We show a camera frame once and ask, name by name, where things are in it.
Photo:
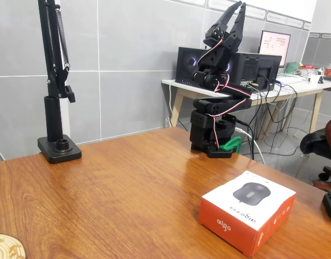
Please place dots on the green bag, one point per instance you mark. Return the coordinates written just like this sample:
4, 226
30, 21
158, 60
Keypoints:
291, 68

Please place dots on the white desk with wooden legs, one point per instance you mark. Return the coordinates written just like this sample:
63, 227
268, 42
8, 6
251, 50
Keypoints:
187, 90

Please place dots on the black computer case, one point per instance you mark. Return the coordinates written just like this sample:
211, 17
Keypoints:
251, 70

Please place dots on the small white box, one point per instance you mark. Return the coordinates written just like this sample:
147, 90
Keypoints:
314, 79

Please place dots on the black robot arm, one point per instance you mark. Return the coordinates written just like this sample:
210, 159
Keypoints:
222, 106

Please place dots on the black stand base with post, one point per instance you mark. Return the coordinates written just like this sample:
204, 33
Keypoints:
60, 152

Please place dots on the orange white mouse box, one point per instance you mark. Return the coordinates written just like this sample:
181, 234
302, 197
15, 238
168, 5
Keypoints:
235, 215

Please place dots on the computer monitor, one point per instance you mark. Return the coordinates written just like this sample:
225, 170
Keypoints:
276, 46

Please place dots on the round wooden coaster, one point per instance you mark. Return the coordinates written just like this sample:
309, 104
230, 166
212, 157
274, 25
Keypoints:
6, 248

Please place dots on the red flat packet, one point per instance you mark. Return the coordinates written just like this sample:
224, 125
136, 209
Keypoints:
307, 66

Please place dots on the black office chair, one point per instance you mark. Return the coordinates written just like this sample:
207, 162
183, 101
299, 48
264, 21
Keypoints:
313, 143

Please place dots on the green table clamp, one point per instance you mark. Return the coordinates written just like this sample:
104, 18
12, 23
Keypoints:
231, 144

